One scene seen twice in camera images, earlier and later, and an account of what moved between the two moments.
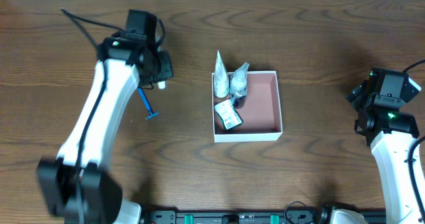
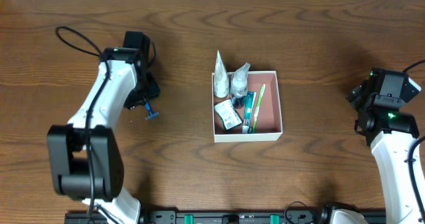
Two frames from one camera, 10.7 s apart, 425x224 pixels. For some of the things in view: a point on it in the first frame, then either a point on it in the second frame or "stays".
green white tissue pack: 229,115 stays
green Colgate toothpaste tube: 161,84 -> 249,104
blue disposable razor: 145,98 stays
